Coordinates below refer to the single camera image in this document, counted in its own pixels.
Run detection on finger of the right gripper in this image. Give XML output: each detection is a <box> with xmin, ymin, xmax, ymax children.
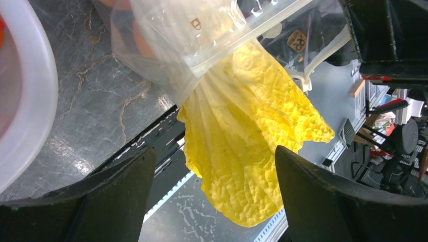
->
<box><xmin>340</xmin><ymin>0</ymin><xmax>427</xmax><ymax>85</ymax></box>

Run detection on left gripper left fingers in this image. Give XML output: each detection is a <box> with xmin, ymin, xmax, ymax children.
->
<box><xmin>1</xmin><ymin>147</ymin><xmax>156</xmax><ymax>241</ymax></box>

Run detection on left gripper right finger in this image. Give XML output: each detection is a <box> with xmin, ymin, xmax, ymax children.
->
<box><xmin>275</xmin><ymin>146</ymin><xmax>427</xmax><ymax>241</ymax></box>

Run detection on yellow toy cabbage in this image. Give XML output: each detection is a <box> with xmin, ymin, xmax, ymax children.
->
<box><xmin>177</xmin><ymin>40</ymin><xmax>335</xmax><ymax>227</ymax></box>

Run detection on white plastic basket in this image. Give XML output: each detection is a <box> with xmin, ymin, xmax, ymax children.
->
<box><xmin>1</xmin><ymin>1</ymin><xmax>59</xmax><ymax>191</ymax></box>

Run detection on clear polka dot zip bag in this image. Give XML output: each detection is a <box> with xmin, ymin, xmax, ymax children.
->
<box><xmin>93</xmin><ymin>1</ymin><xmax>351</xmax><ymax>106</ymax></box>

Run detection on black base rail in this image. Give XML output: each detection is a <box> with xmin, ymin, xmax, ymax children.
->
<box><xmin>90</xmin><ymin>105</ymin><xmax>189</xmax><ymax>211</ymax></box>

